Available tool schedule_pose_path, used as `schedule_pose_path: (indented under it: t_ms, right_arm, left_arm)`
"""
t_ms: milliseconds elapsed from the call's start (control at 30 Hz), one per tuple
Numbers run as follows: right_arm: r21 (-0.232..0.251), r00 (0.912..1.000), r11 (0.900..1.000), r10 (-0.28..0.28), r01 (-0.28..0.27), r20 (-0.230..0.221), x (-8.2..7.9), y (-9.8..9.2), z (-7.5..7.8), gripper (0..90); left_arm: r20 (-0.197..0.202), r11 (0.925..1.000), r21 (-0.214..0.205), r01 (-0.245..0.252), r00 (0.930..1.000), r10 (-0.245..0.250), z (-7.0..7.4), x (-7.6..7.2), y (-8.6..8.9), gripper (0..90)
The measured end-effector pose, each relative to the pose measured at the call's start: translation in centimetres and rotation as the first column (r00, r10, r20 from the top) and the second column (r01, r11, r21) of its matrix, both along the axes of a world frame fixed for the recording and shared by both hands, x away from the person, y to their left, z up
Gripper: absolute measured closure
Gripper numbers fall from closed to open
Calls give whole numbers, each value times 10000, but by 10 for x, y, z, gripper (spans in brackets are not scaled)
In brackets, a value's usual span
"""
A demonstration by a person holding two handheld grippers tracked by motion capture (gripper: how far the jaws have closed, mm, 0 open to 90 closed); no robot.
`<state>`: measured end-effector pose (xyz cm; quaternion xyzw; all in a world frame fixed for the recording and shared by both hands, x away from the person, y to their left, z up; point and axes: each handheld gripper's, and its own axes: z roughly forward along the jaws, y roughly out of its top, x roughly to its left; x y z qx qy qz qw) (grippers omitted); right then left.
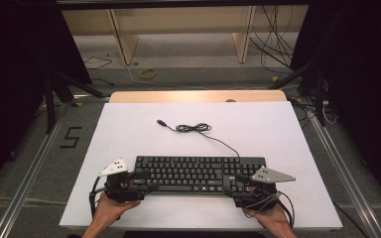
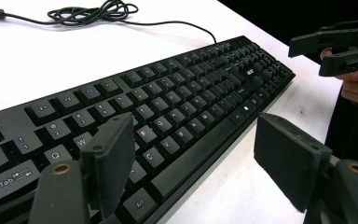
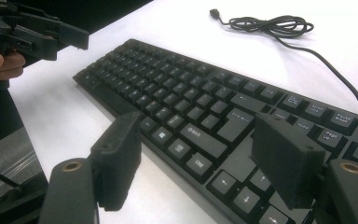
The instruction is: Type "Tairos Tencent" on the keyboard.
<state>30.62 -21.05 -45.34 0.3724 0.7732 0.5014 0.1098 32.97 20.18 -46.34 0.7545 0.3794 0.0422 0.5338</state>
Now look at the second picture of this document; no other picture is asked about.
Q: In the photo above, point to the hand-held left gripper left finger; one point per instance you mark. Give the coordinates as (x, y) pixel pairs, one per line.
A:
(112, 161)

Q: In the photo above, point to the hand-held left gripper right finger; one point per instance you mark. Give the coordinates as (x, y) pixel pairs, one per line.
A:
(289, 158)

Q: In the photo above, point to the black computer keyboard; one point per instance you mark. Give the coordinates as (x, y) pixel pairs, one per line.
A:
(180, 93)

